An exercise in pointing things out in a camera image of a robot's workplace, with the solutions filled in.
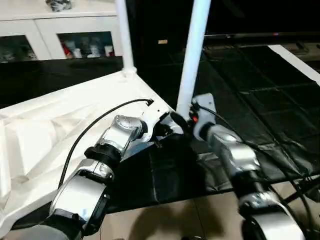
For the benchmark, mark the white flat board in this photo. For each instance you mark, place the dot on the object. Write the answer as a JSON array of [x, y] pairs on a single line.
[[297, 59]]

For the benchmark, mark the white plastic table leg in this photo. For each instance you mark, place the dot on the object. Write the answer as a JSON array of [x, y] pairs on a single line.
[[192, 55], [125, 35]]

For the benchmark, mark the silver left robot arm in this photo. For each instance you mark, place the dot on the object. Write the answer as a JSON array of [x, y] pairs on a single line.
[[90, 185]]

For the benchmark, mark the small beige tag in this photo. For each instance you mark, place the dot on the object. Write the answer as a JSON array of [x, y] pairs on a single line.
[[163, 41]]

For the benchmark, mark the black metal bar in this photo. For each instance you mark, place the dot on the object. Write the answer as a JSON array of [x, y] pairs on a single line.
[[260, 36]]

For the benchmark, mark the white glass-door cabinet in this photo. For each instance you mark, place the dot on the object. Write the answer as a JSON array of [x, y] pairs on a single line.
[[50, 25]]

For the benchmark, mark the white plastic children's table top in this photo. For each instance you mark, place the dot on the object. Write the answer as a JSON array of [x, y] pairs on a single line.
[[50, 130]]

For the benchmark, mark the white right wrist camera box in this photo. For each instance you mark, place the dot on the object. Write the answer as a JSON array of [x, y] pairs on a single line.
[[204, 105]]

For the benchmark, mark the dark object on cabinet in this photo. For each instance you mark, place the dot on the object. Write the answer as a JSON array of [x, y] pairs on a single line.
[[59, 4]]

